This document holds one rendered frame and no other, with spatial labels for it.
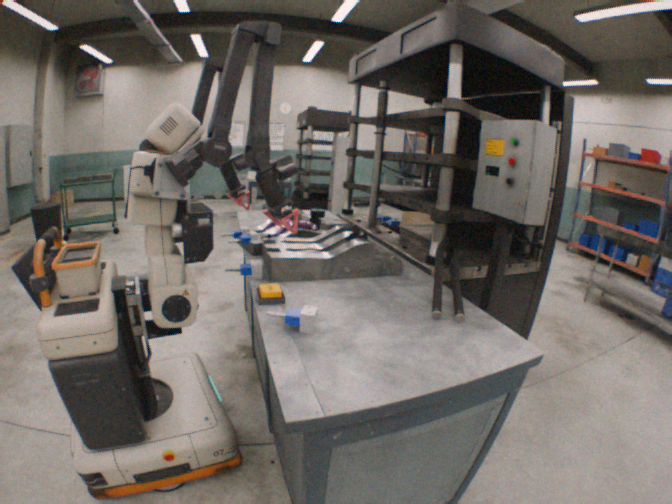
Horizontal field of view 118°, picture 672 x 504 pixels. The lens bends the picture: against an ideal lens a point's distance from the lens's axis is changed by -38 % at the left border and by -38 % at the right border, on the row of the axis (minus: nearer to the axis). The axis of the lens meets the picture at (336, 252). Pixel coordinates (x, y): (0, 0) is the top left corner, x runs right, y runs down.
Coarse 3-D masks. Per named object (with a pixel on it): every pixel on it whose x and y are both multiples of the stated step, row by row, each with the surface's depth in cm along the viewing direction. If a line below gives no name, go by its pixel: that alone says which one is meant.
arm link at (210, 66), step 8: (224, 56) 108; (208, 64) 106; (216, 64) 107; (224, 64) 109; (208, 72) 107; (200, 80) 108; (208, 80) 109; (200, 88) 108; (208, 88) 110; (200, 96) 109; (208, 96) 111; (200, 104) 110; (192, 112) 110; (200, 112) 111; (200, 120) 113
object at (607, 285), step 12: (600, 228) 281; (612, 228) 265; (600, 240) 285; (624, 240) 251; (636, 240) 237; (648, 240) 223; (660, 252) 209; (612, 264) 312; (588, 288) 302; (600, 288) 284; (612, 288) 283; (624, 288) 285; (624, 300) 253; (636, 300) 250; (648, 300) 251; (648, 312) 222; (660, 312) 220
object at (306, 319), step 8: (272, 312) 83; (288, 312) 82; (296, 312) 82; (304, 312) 80; (312, 312) 80; (288, 320) 81; (296, 320) 80; (304, 320) 79; (312, 320) 79; (304, 328) 80; (312, 328) 80
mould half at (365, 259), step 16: (288, 240) 130; (304, 240) 133; (336, 240) 126; (352, 240) 120; (368, 240) 121; (272, 256) 108; (288, 256) 109; (304, 256) 112; (320, 256) 114; (336, 256) 114; (352, 256) 116; (368, 256) 118; (384, 256) 128; (272, 272) 108; (288, 272) 110; (304, 272) 112; (320, 272) 114; (336, 272) 116; (352, 272) 118; (368, 272) 121; (384, 272) 123; (400, 272) 125
